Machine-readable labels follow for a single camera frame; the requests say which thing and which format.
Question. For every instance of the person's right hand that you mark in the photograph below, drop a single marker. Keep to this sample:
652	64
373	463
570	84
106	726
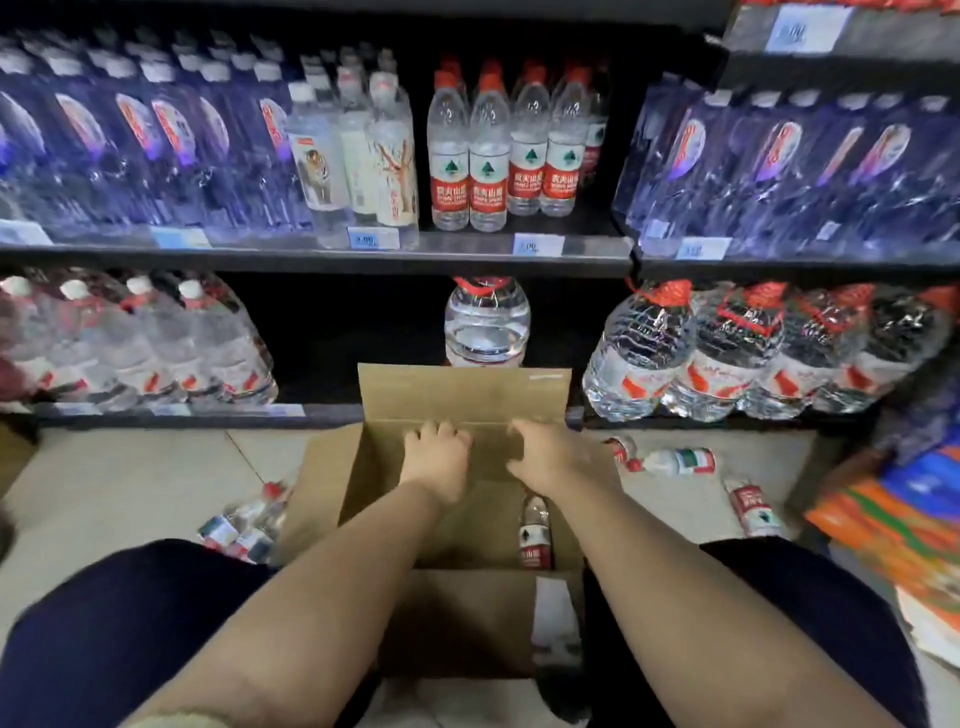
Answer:
562	461

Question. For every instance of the person's left hand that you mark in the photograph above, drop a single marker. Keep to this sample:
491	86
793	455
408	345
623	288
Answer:
439	465

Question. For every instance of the brown cardboard box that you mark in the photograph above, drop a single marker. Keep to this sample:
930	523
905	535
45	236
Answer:
465	622

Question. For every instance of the row of red-cap water bottles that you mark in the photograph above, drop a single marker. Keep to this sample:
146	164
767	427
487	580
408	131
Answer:
510	157

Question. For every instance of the person's right forearm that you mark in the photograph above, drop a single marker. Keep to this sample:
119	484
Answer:
712	630

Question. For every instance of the person's left forearm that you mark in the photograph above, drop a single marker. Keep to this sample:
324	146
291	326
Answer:
315	622

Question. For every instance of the large jugs group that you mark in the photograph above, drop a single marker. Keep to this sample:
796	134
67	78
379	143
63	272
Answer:
750	352

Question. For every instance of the person's pale shirt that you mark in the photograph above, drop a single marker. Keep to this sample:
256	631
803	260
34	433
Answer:
465	705

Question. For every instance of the person's right leg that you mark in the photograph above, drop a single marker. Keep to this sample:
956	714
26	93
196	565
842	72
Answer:
825	600

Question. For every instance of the person's leg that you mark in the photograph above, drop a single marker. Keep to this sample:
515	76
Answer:
112	622
825	600

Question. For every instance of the large bottles group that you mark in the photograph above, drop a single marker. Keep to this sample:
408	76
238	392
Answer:
150	345

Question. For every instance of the person's left leg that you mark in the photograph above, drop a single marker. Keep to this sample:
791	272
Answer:
112	622

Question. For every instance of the blue-edged white price tag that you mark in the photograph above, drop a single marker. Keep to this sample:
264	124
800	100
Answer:
703	249
808	28
170	409
538	245
25	233
181	238
79	409
373	238
286	410

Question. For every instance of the cluster of white-capped print bottles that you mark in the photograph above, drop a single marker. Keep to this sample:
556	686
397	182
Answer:
352	157

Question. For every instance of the orange gift carton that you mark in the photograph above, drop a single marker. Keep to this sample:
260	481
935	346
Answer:
885	540

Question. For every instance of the blue printed carton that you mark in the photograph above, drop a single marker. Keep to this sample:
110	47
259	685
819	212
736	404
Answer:
926	484

